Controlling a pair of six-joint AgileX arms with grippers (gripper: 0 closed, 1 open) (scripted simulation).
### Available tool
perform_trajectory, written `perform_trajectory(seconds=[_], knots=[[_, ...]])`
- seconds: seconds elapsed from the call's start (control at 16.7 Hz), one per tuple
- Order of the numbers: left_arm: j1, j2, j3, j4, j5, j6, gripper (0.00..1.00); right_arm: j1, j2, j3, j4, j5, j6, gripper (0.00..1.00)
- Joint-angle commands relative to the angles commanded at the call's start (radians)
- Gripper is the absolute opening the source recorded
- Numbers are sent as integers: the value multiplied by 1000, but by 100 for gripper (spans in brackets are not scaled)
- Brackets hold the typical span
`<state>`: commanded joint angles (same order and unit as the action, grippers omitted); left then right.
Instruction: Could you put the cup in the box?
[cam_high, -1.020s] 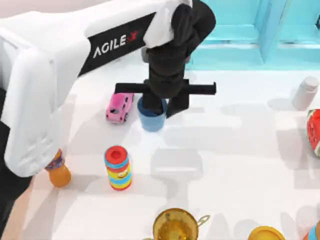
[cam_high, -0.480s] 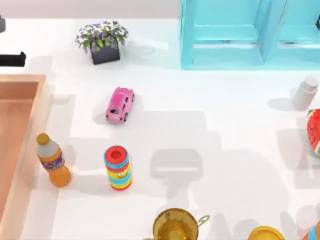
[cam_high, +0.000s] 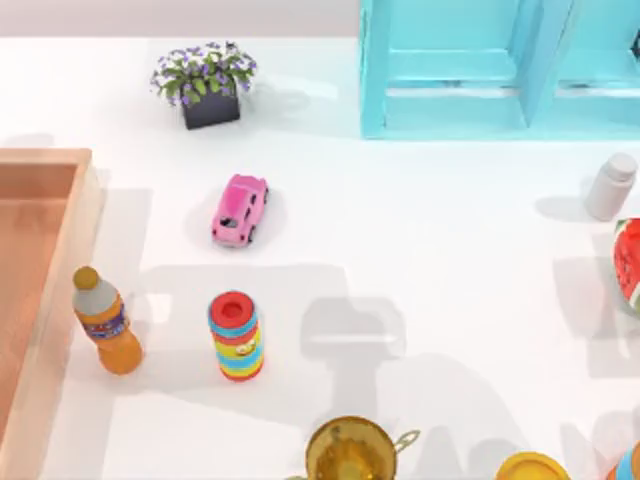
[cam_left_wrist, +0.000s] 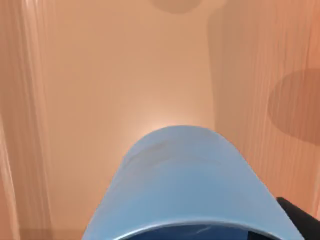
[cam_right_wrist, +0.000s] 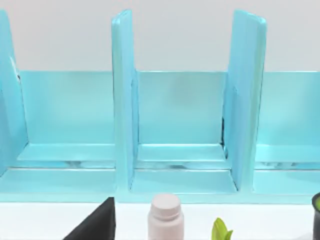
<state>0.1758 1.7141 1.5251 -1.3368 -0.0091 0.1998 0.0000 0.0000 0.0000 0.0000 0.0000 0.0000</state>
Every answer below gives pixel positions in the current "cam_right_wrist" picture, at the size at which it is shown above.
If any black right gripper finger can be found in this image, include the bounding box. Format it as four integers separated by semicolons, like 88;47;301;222
62;196;117;240

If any pale pink bottle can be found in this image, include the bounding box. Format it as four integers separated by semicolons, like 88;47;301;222
147;193;185;240

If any green leafy plant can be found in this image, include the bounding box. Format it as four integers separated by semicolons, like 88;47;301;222
211;217;234;240

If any light blue rack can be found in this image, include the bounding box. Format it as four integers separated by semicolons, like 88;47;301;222
0;8;320;205

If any black pot with green top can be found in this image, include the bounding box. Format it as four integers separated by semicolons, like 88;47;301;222
311;192;320;240

